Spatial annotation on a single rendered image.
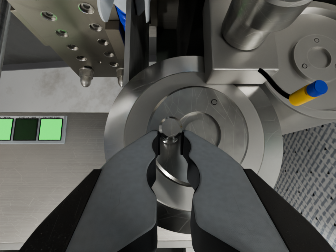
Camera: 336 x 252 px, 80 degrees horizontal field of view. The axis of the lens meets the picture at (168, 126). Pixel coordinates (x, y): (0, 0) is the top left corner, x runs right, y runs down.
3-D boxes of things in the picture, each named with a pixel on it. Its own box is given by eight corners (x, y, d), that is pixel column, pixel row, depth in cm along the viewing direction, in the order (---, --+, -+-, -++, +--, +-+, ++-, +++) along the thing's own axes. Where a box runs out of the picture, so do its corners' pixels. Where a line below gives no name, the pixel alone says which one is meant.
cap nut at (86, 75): (91, 67, 51) (90, 84, 50) (96, 74, 54) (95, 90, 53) (76, 67, 51) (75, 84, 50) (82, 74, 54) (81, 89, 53)
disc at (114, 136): (277, 58, 18) (291, 238, 15) (274, 61, 19) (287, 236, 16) (112, 51, 18) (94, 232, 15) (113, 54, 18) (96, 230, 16)
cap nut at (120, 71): (129, 67, 51) (128, 84, 50) (131, 74, 55) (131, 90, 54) (114, 67, 51) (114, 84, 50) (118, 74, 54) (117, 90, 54)
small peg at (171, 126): (184, 138, 12) (159, 140, 12) (180, 143, 14) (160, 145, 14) (181, 115, 12) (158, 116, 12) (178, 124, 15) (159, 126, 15)
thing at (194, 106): (256, 185, 14) (147, 190, 14) (244, 182, 16) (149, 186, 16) (244, 83, 15) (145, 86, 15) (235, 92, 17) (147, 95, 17)
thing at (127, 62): (133, -72, 22) (128, 88, 19) (149, 49, 45) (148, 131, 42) (129, -72, 22) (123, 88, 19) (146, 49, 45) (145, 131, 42)
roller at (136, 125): (261, 74, 18) (270, 215, 15) (203, 128, 43) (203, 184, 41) (128, 68, 17) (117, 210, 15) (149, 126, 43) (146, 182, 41)
